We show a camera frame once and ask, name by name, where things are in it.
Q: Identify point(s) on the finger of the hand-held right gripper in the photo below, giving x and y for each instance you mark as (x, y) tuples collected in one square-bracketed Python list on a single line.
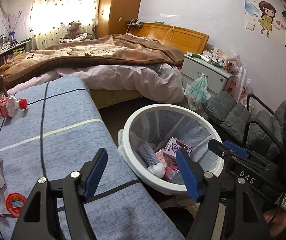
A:
[(237, 148), (220, 150)]

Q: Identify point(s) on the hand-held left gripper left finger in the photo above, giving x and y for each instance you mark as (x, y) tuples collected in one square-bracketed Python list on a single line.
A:
[(95, 173)]

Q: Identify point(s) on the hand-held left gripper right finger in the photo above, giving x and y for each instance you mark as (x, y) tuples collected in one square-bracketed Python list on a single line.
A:
[(186, 175)]

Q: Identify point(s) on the pink milk carton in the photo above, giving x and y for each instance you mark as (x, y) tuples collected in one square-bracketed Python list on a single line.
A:
[(174, 147)]

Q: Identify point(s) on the pink snack packet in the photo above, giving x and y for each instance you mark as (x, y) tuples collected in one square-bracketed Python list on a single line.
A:
[(163, 156)]

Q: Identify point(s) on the white tissue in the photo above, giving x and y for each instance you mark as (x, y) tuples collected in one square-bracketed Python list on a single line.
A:
[(156, 170)]

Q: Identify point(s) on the white round trash bin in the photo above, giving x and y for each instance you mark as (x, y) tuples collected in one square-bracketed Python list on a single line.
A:
[(133, 165)]

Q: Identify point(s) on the white foam fruit net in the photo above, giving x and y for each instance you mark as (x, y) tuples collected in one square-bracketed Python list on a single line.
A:
[(148, 153)]

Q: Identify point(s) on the red round lid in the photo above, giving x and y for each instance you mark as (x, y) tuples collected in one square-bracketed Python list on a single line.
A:
[(15, 203)]

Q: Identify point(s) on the red label plastic bottle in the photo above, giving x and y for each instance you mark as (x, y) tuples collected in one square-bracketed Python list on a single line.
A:
[(9, 106)]

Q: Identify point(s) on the person's right hand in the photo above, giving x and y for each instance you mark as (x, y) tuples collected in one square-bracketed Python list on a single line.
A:
[(279, 221)]

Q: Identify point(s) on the grey cushioned chair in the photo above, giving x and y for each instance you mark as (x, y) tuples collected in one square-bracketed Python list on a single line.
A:
[(232, 115)]

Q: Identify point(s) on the white red printed plastic bags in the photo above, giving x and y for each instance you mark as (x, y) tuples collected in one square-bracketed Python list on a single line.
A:
[(237, 87)]

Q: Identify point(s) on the green printed plastic bag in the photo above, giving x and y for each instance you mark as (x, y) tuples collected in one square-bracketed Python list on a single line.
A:
[(197, 92)]

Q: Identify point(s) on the white nightstand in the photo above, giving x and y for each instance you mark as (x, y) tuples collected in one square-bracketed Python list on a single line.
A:
[(202, 72)]

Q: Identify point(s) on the pile of small boxes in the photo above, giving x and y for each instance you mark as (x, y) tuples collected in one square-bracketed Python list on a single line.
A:
[(222, 60)]

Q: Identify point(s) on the pink duvet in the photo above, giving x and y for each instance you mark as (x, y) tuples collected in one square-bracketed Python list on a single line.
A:
[(133, 80)]

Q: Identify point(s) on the wooden bed headboard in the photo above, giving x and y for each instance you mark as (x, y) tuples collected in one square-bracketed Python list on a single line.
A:
[(187, 38)]

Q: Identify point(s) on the brown floral blanket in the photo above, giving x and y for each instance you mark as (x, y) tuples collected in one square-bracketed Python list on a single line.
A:
[(95, 52)]

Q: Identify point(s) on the brown teddy bear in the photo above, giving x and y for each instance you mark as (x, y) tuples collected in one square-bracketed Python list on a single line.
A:
[(74, 30)]

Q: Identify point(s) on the cluttered desk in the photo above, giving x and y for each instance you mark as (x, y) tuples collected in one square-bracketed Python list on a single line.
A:
[(13, 53)]

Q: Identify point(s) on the power strip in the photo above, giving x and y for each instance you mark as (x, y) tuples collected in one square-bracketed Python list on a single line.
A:
[(134, 24)]

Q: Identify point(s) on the vase with purple branches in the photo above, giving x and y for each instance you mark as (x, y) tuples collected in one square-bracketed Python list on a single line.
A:
[(13, 27)]

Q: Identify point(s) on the wooden wardrobe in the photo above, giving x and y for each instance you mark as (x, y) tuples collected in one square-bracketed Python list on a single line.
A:
[(120, 5)]

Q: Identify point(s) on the white air conditioner pipe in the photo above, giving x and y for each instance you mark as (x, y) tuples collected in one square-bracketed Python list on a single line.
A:
[(4, 8)]

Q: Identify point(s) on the black metal chair frame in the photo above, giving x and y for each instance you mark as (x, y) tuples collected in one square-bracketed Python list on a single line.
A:
[(251, 122)]

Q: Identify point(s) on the white wall switch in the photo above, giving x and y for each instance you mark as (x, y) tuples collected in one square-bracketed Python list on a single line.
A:
[(250, 26)]

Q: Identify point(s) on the cartoon children wall decal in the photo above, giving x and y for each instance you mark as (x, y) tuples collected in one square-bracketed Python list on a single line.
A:
[(267, 17)]

